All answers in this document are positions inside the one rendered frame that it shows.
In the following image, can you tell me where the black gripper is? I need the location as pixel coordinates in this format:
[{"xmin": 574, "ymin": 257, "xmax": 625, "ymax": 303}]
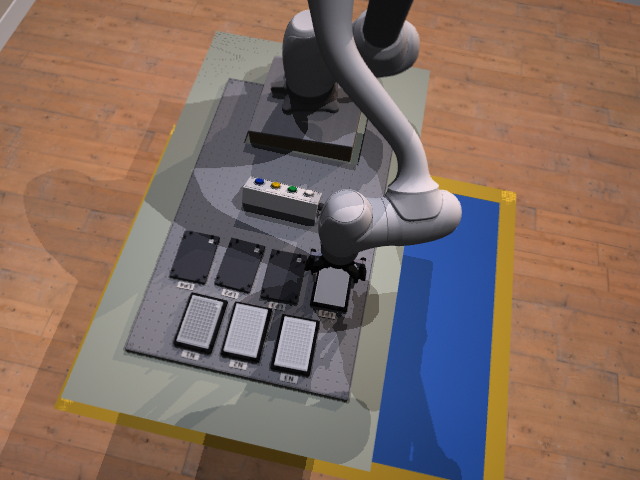
[{"xmin": 304, "ymin": 249, "xmax": 367, "ymax": 289}]

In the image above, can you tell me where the white deck label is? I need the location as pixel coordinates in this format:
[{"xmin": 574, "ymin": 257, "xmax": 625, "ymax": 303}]
[
  {"xmin": 177, "ymin": 281, "xmax": 195, "ymax": 290},
  {"xmin": 221, "ymin": 289, "xmax": 239, "ymax": 299},
  {"xmin": 268, "ymin": 302, "xmax": 286, "ymax": 311},
  {"xmin": 181, "ymin": 350, "xmax": 200, "ymax": 360},
  {"xmin": 280, "ymin": 373, "xmax": 298, "ymax": 384},
  {"xmin": 318, "ymin": 310, "xmax": 336, "ymax": 319},
  {"xmin": 229, "ymin": 360, "xmax": 248, "ymax": 370}
]

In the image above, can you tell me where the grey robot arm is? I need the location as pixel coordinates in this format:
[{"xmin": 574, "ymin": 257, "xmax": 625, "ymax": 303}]
[{"xmin": 271, "ymin": 0, "xmax": 462, "ymax": 265}]

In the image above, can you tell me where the grey button panel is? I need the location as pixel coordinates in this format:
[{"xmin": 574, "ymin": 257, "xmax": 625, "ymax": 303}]
[{"xmin": 242, "ymin": 176, "xmax": 324, "ymax": 226}]

